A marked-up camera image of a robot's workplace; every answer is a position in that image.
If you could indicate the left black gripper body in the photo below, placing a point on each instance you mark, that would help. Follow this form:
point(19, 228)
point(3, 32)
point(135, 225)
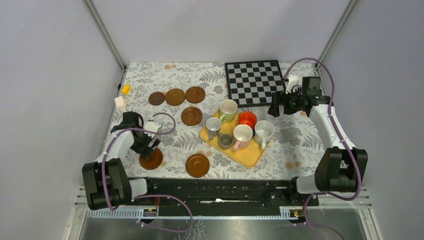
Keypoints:
point(140, 145)

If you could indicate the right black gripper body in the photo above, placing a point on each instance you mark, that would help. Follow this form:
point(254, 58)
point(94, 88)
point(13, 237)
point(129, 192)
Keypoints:
point(292, 102)

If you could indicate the brown wooden coaster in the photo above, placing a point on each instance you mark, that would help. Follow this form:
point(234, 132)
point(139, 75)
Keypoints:
point(197, 165)
point(195, 94)
point(153, 162)
point(191, 116)
point(175, 97)

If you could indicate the small dark brown coaster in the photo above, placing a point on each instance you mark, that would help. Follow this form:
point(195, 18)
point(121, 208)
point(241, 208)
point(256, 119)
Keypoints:
point(156, 98)

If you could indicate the blue grey mug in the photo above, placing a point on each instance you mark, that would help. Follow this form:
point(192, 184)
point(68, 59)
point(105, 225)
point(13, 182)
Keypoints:
point(213, 126)

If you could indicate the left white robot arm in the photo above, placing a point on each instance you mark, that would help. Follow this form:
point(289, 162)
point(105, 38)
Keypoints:
point(105, 180)

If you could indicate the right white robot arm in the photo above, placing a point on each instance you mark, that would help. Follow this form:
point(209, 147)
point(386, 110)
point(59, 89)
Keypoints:
point(342, 167)

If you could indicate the small grey cup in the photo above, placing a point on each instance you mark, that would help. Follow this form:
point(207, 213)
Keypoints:
point(225, 141)

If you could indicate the black white chessboard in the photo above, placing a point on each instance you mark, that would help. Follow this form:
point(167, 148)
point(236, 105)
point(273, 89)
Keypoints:
point(251, 83)

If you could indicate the white mug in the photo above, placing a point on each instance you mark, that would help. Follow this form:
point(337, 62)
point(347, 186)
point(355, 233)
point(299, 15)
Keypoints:
point(263, 133)

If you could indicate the orange enamel mug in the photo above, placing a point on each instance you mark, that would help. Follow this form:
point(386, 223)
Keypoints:
point(247, 118)

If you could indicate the cream white block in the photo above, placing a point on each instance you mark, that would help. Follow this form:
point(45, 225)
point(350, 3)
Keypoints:
point(120, 102)

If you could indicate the pink mug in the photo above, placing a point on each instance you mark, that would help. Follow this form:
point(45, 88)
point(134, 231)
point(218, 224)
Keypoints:
point(242, 135)

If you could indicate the green mug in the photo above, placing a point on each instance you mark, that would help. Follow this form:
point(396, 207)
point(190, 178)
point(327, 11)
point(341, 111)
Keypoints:
point(227, 110)

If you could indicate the yellow block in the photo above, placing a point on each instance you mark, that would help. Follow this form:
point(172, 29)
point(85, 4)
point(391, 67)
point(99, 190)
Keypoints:
point(125, 89)

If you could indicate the yellow plastic tray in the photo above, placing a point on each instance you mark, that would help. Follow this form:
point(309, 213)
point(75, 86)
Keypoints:
point(248, 157)

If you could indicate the floral tablecloth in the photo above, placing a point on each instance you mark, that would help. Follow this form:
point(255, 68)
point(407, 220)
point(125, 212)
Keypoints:
point(295, 148)

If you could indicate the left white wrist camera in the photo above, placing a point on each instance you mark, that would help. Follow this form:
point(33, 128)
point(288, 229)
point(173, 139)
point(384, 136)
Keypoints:
point(151, 127)

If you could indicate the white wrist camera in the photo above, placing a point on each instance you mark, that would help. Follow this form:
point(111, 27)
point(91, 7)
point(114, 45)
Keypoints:
point(151, 127)
point(293, 83)

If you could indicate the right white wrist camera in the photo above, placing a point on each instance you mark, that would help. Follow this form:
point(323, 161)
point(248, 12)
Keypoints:
point(293, 83)

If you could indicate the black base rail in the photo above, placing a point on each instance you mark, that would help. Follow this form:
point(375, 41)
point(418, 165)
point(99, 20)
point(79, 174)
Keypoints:
point(219, 197)

